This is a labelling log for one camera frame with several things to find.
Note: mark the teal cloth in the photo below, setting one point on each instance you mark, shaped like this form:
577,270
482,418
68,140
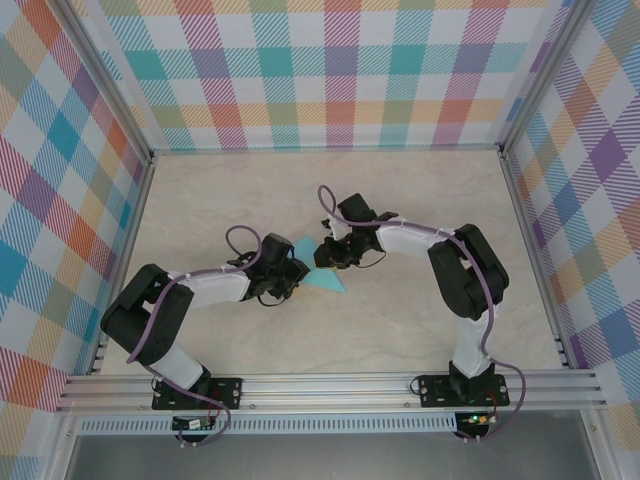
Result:
327,282

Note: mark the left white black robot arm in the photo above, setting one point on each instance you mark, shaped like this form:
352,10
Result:
175,365

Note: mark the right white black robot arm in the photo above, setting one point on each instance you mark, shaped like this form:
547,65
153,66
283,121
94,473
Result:
470,350

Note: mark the grey metal sheet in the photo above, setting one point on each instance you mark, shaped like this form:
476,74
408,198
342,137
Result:
325,457

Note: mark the thin aluminium frame rail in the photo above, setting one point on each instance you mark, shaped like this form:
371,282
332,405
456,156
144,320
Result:
325,149

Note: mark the wide aluminium frame beam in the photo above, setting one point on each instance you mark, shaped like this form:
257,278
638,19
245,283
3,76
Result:
325,392

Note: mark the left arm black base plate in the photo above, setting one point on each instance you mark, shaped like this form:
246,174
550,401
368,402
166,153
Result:
230,392

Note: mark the aluminium side rail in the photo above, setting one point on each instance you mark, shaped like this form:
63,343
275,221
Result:
122,265
537,260

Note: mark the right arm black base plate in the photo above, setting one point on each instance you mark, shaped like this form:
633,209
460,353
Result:
431,395

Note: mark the aluminium upright post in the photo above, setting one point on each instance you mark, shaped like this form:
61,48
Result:
550,72
100,75

